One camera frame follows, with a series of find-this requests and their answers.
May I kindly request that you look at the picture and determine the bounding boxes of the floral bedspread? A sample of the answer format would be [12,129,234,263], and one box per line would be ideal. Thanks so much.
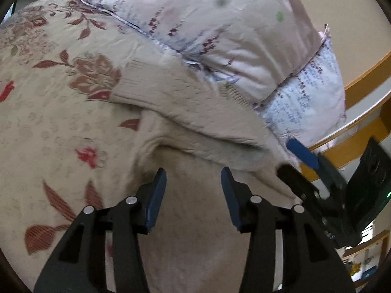
[0,0,190,293]

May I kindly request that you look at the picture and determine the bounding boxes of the wooden shelf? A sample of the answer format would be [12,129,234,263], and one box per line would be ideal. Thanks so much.
[342,230,390,290]

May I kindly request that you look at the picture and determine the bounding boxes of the lavender print pillow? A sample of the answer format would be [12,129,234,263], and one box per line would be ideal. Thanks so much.
[183,24,347,147]

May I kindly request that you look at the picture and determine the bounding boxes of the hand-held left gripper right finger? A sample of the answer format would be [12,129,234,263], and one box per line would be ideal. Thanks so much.
[220,167,356,293]

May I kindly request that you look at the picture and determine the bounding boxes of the beige cable knit sweater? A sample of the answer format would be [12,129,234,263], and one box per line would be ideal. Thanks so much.
[110,57,306,293]

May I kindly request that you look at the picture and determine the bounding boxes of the pink floral pillow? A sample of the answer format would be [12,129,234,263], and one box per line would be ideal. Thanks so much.
[59,0,324,101]

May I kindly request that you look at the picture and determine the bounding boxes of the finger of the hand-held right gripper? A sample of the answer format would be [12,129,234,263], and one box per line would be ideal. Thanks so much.
[276,164,321,203]
[286,138,348,192]

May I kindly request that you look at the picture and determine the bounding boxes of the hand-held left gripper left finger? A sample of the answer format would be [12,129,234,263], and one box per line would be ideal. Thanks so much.
[33,168,167,293]

